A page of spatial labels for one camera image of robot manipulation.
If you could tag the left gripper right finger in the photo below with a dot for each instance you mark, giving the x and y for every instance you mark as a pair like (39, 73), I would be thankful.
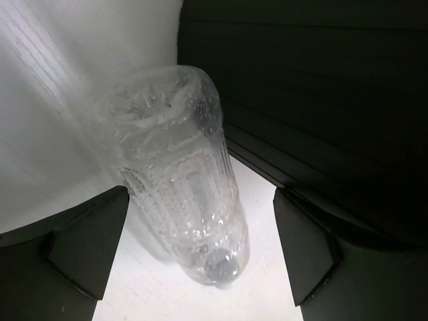
(341, 271)

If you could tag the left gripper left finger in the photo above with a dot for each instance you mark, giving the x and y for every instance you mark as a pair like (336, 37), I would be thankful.
(58, 268)

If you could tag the clear unlabelled plastic bottle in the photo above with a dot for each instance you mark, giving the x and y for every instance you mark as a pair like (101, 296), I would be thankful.
(161, 132)

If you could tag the black plastic bin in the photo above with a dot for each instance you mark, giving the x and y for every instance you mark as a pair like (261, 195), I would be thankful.
(329, 97)

